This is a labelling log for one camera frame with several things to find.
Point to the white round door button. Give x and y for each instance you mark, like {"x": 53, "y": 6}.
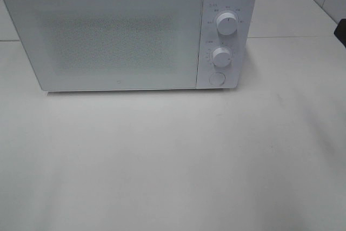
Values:
{"x": 217, "y": 79}

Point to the white round knob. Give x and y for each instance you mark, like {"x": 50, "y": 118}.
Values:
{"x": 227, "y": 23}
{"x": 221, "y": 57}

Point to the white microwave door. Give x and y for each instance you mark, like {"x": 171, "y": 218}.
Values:
{"x": 88, "y": 45}

